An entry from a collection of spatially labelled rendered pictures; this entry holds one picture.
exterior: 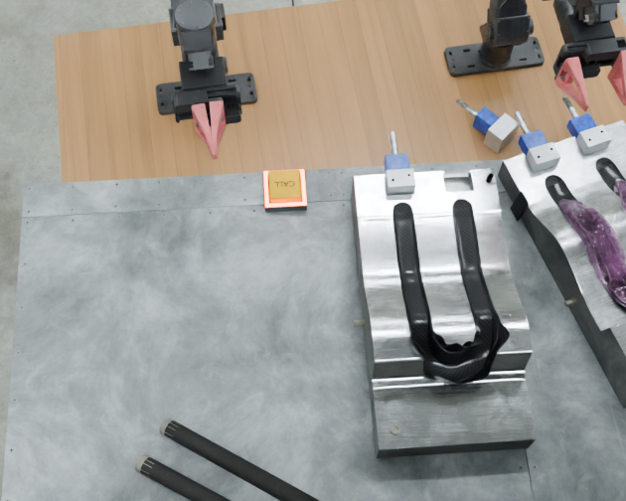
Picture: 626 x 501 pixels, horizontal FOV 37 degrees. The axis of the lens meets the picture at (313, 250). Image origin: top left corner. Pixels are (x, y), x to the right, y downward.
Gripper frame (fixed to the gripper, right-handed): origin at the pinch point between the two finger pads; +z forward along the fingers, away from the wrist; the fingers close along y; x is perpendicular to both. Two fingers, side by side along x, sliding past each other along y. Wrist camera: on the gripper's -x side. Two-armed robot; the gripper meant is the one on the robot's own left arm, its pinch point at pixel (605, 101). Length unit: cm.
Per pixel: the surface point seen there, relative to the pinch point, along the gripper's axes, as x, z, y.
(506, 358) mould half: 26.7, 30.2, -17.4
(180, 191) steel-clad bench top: 40, -16, -68
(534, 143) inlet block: 32.7, -11.7, -0.1
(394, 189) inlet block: 28.7, -4.2, -29.0
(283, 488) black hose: 29, 45, -57
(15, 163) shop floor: 122, -75, -118
